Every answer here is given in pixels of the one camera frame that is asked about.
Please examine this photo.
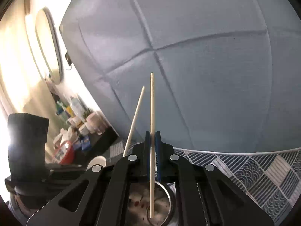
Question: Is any white ceramic mug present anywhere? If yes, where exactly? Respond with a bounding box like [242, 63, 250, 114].
[87, 156, 107, 169]

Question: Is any black cylindrical utensil cup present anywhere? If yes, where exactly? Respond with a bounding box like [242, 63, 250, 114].
[124, 180, 176, 226]

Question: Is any red plastic container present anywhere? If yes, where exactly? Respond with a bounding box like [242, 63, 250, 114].
[52, 141, 75, 165]

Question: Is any blue white patterned tablecloth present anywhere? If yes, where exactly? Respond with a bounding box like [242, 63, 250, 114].
[125, 143, 300, 225]

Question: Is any pale wooden chopstick in cup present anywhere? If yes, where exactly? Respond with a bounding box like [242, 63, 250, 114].
[122, 86, 145, 157]

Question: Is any white plastic bottle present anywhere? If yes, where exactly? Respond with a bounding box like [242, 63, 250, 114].
[70, 96, 85, 120]

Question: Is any light blue padded sofa back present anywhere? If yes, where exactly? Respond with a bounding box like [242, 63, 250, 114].
[61, 0, 300, 153]

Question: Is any round wall mirror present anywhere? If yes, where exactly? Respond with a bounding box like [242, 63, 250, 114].
[35, 7, 63, 85]

